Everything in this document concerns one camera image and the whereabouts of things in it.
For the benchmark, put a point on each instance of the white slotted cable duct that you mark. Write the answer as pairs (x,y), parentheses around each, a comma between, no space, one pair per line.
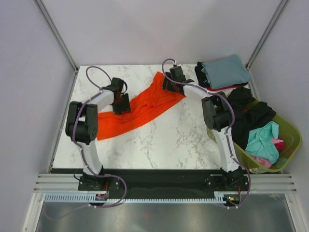
(95,198)

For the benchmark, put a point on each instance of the black folded t shirt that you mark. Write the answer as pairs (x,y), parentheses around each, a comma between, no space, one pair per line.
(201,76)

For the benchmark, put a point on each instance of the black t shirt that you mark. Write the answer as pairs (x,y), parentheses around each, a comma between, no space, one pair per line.
(247,118)
(201,76)

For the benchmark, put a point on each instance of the left aluminium frame post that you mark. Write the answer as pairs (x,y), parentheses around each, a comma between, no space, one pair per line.
(56,34)

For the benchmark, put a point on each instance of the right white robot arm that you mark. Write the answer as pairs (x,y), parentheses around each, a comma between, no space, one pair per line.
(217,113)

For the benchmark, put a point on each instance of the grey-blue folded t shirt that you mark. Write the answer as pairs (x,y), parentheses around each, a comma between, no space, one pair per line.
(224,72)

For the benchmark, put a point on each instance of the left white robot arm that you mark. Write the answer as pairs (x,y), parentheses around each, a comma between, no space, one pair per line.
(82,121)

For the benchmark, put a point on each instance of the aluminium frame post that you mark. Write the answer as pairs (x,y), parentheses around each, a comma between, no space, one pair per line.
(268,30)
(56,34)

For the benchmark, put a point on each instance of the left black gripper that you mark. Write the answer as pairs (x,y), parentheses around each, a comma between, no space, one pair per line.
(125,108)

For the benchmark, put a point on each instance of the right aluminium frame post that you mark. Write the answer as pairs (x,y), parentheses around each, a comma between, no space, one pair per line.
(268,30)

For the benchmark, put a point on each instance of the teal t shirt in bin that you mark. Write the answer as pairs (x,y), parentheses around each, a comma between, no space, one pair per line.
(270,130)

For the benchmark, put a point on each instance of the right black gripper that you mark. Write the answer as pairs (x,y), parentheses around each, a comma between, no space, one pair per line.
(168,86)

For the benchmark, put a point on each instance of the pink garment in bin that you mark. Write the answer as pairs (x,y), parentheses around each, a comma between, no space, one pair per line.
(277,145)

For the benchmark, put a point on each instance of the red folded t shirt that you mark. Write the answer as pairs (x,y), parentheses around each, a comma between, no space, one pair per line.
(229,87)

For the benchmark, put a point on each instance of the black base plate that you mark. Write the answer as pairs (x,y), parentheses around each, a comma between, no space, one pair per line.
(165,183)

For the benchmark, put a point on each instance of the green plastic bin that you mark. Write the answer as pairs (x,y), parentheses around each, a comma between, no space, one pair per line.
(292,142)

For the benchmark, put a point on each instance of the aluminium rail bar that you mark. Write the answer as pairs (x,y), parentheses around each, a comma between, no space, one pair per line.
(258,183)

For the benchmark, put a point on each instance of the orange t shirt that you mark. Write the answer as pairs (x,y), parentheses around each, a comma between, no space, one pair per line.
(145,107)

